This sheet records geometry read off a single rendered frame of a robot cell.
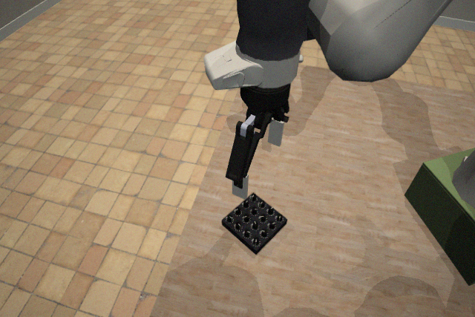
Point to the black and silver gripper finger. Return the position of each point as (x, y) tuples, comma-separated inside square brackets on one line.
[(243, 150), (276, 125)]

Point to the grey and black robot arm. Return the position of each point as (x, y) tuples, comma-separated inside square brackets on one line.
[(362, 40)]

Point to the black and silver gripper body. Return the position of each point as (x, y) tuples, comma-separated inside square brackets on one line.
[(262, 100)]

